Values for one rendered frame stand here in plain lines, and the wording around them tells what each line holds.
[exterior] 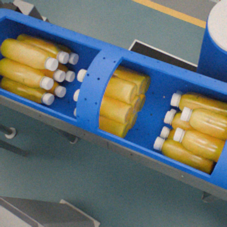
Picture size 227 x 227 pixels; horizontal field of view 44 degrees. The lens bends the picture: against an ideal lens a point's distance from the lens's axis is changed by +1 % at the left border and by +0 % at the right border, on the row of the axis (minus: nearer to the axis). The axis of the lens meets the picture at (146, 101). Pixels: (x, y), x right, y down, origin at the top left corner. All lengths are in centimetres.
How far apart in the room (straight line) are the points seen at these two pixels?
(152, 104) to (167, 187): 99
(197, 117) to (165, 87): 24
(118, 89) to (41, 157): 138
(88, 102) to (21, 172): 144
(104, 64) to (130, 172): 124
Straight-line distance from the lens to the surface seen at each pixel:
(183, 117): 78
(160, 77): 94
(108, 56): 79
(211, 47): 108
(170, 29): 236
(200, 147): 78
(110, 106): 83
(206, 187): 103
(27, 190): 211
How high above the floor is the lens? 188
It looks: 67 degrees down
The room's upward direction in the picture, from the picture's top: 11 degrees counter-clockwise
